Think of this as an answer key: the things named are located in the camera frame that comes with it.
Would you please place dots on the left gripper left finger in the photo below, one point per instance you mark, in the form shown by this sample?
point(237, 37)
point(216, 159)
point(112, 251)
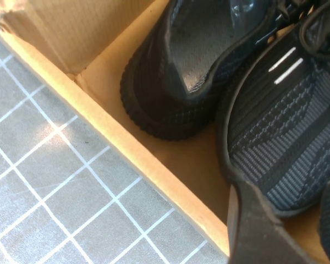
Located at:
point(253, 233)

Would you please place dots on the black knit sneaker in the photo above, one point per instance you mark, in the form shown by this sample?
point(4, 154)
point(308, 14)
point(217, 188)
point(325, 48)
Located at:
point(277, 137)
point(154, 96)

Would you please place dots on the brown cardboard shoe box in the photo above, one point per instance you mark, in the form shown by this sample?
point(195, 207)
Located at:
point(154, 165)

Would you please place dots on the grey white checked tablecloth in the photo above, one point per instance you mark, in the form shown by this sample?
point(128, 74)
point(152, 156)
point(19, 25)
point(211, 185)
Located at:
point(57, 192)

